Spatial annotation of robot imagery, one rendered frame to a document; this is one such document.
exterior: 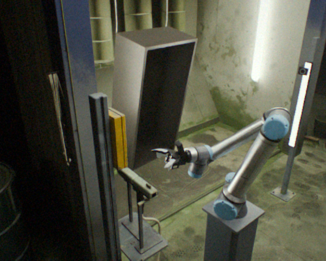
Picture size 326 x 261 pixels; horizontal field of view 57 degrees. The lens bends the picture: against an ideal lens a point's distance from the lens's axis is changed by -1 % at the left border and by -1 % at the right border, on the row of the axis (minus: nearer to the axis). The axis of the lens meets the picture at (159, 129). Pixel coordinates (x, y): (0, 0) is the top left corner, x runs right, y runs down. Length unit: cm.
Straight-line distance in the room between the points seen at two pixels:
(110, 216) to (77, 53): 86
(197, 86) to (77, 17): 327
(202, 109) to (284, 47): 147
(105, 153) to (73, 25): 70
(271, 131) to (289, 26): 252
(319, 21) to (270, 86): 95
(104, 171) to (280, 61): 309
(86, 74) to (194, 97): 305
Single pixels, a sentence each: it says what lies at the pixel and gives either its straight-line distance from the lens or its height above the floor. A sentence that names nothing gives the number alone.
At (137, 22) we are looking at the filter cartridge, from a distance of 375.
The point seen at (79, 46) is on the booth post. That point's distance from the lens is 169.
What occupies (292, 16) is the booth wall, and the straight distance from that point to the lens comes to 395.
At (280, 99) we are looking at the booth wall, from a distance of 414.
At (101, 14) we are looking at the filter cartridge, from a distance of 344.
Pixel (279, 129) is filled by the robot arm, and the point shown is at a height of 141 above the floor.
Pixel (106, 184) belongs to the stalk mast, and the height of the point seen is 123.
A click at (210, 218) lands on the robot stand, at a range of 218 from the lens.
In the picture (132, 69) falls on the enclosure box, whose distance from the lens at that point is 239.
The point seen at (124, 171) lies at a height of 114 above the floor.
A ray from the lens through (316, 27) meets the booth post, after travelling 382.
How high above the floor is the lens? 204
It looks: 26 degrees down
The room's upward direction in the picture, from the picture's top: straight up
